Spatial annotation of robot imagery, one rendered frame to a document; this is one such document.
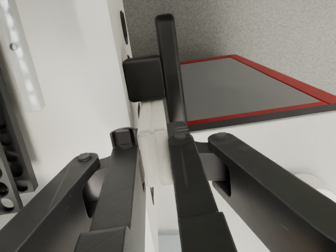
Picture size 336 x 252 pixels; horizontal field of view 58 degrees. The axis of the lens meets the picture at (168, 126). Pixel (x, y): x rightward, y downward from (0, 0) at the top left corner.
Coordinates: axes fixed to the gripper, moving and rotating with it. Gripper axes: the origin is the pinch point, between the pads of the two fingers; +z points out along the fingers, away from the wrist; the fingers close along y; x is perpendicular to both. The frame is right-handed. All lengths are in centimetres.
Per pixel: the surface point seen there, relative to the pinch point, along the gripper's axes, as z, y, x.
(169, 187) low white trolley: 17.1, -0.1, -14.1
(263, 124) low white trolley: 17.1, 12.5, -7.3
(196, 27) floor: 93, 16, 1
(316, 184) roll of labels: 14.1, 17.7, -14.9
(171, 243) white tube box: 15.3, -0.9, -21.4
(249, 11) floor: 93, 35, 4
